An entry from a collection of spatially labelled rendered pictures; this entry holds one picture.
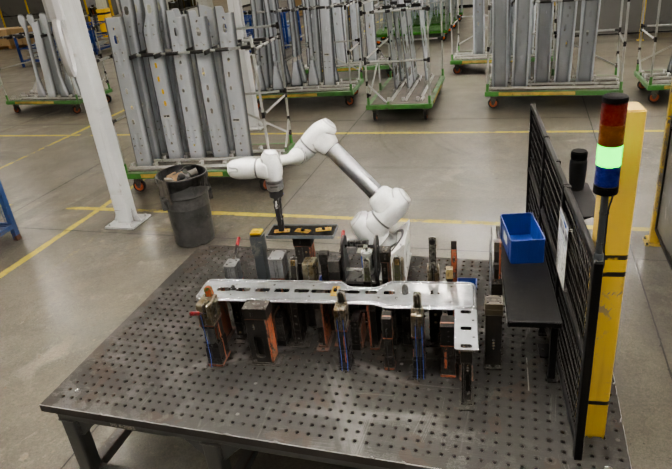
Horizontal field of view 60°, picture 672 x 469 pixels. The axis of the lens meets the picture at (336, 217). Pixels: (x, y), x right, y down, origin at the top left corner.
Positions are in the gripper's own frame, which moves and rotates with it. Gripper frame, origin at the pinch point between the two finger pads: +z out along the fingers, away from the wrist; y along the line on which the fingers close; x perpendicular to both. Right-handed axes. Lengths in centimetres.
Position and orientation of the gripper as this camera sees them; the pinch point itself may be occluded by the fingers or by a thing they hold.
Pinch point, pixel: (280, 224)
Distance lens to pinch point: 314.4
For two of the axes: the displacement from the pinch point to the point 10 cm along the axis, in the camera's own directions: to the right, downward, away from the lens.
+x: 10.0, -0.8, -0.6
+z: 1.0, 9.0, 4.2
